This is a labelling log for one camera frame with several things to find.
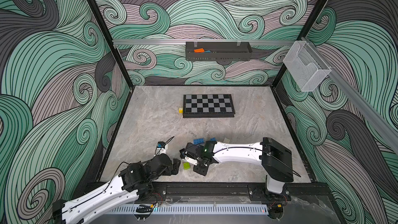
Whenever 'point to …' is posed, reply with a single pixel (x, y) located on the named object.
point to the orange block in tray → (199, 50)
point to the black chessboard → (208, 106)
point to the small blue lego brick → (213, 139)
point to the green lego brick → (186, 166)
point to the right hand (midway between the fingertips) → (200, 165)
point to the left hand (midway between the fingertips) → (174, 162)
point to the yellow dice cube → (180, 110)
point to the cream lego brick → (226, 140)
